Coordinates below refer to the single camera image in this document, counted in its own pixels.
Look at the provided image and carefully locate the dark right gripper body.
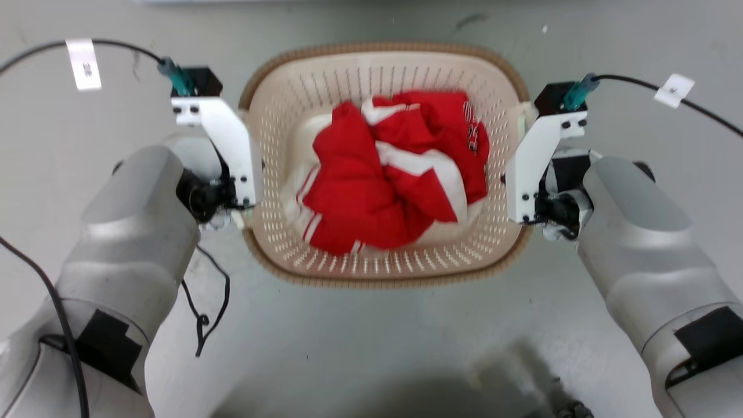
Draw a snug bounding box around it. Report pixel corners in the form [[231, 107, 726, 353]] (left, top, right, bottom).
[[533, 150, 595, 242]]

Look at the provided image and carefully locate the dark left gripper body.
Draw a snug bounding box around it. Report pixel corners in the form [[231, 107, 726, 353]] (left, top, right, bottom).
[[176, 167, 257, 231]]

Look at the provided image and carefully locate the beige plastic laundry basket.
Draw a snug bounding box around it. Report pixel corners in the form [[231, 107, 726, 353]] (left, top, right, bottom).
[[238, 41, 533, 289]]

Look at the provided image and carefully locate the red and white garment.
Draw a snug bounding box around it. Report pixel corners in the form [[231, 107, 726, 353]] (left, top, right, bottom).
[[282, 90, 490, 256]]

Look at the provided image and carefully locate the thin black dangling cable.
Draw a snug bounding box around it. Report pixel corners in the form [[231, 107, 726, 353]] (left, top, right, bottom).
[[180, 244, 232, 358]]

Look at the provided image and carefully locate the white right cable tag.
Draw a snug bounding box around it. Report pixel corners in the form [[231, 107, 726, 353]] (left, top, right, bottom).
[[654, 73, 696, 110]]

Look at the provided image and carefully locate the white cable tag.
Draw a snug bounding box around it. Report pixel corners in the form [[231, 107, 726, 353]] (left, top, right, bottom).
[[65, 38, 103, 92], [654, 73, 696, 110]]

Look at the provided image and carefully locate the black right camera cable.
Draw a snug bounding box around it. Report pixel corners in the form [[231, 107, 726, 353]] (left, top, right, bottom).
[[562, 73, 743, 139]]

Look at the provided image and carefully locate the black camera cable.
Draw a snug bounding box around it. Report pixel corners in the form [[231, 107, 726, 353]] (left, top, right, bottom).
[[0, 38, 196, 97], [562, 73, 743, 139]]

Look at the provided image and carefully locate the white left cable tag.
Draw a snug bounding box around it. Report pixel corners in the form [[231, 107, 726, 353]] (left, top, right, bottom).
[[65, 38, 103, 92]]

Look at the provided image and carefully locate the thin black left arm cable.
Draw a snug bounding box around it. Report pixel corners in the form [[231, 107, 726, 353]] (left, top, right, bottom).
[[0, 236, 91, 418]]

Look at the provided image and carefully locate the black left camera cable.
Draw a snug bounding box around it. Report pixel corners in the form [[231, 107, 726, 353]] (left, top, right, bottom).
[[0, 38, 196, 97]]

